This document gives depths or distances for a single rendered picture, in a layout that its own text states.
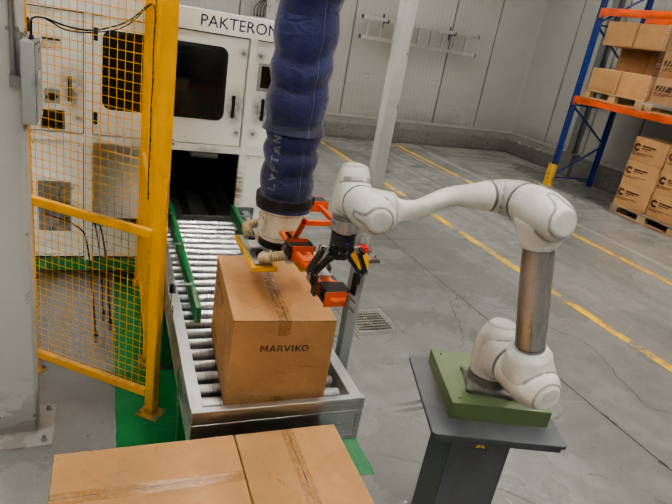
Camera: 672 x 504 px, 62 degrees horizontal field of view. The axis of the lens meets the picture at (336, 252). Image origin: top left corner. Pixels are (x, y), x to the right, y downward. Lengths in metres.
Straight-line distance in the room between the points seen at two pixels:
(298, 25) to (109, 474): 1.61
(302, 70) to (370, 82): 9.75
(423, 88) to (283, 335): 10.54
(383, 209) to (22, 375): 1.97
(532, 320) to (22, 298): 2.04
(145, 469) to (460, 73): 11.55
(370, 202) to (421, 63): 10.86
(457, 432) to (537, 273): 0.65
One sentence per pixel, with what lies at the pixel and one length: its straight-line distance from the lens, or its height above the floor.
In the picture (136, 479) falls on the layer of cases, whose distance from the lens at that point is 2.06.
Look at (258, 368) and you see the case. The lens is 2.22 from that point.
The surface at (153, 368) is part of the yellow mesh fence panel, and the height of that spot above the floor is 0.30.
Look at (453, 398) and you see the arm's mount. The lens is 2.16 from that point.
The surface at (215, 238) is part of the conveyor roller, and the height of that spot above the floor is 0.53.
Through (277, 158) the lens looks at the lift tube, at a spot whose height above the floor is 1.51.
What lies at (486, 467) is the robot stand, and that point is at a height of 0.51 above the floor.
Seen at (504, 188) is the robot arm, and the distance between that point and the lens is 1.87.
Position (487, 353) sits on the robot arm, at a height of 0.99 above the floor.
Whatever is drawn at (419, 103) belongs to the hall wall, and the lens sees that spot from 12.41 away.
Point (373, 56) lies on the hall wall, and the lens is 11.75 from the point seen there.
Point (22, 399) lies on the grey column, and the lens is 3.01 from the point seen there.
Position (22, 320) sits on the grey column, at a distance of 2.78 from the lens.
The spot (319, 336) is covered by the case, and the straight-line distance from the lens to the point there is 2.20.
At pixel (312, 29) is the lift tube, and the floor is 1.97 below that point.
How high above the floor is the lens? 1.98
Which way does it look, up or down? 21 degrees down
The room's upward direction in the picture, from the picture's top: 10 degrees clockwise
